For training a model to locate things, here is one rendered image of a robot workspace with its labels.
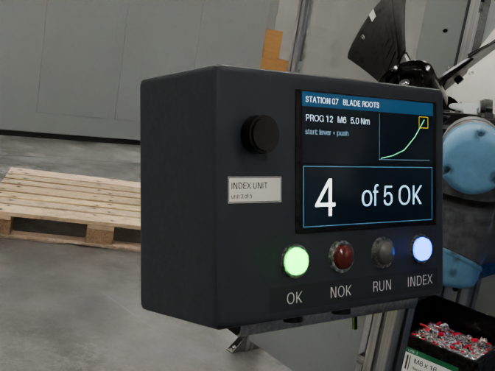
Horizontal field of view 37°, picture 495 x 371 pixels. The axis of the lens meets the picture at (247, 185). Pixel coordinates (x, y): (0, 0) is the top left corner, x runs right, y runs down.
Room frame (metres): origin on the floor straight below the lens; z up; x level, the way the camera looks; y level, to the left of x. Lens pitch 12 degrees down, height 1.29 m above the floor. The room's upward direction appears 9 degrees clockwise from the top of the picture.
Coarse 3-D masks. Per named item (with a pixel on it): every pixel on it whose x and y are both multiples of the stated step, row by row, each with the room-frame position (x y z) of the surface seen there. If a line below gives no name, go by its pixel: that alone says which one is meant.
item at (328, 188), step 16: (304, 176) 0.56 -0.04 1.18; (320, 176) 0.57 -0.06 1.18; (336, 176) 0.58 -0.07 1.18; (304, 192) 0.55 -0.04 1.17; (320, 192) 0.57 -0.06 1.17; (336, 192) 0.58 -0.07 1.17; (304, 208) 0.55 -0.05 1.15; (320, 208) 0.56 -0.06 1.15; (336, 208) 0.57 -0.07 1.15; (304, 224) 0.55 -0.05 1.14; (320, 224) 0.56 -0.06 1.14; (336, 224) 0.57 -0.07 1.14
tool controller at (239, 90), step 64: (192, 128) 0.53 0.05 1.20; (256, 128) 0.52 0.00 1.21; (320, 128) 0.58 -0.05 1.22; (384, 128) 0.62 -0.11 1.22; (192, 192) 0.53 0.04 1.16; (256, 192) 0.53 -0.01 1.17; (384, 192) 0.61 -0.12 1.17; (192, 256) 0.52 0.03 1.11; (256, 256) 0.52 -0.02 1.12; (320, 256) 0.56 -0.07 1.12; (192, 320) 0.51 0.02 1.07; (256, 320) 0.51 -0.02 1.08
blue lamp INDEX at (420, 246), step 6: (420, 234) 0.63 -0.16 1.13; (414, 240) 0.63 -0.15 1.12; (420, 240) 0.63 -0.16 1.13; (426, 240) 0.63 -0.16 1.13; (414, 246) 0.63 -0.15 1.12; (420, 246) 0.63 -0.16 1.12; (426, 246) 0.63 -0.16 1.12; (414, 252) 0.62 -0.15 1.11; (420, 252) 0.62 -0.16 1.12; (426, 252) 0.63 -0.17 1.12; (414, 258) 0.62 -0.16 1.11; (420, 258) 0.63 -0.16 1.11; (426, 258) 0.63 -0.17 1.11
